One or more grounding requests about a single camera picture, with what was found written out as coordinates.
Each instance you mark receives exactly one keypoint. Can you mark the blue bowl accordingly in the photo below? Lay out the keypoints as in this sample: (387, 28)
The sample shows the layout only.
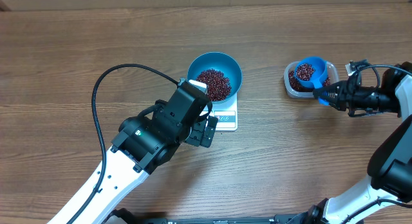
(221, 62)

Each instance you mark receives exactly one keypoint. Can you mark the clear plastic container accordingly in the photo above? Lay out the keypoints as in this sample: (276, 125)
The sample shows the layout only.
(332, 74)

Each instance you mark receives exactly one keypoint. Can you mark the white kitchen scale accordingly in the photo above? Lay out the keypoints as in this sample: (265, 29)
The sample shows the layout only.
(227, 114)

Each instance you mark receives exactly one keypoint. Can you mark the red beans in bowl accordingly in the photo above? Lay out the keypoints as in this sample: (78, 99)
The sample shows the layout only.
(218, 85)

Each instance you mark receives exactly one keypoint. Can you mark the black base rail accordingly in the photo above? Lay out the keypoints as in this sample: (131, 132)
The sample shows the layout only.
(123, 216)

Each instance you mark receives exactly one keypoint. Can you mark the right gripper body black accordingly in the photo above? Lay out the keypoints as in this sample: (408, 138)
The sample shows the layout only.
(370, 98)

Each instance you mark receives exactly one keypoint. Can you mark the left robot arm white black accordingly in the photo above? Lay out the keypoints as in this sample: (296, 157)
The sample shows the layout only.
(143, 143)

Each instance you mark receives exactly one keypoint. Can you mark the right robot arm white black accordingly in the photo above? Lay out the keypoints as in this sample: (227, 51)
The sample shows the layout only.
(388, 179)

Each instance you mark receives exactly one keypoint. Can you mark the blue plastic scoop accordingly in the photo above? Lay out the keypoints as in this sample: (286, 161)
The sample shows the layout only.
(311, 73)

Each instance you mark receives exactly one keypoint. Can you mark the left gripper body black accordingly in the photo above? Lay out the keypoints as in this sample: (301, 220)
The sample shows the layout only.
(196, 135)

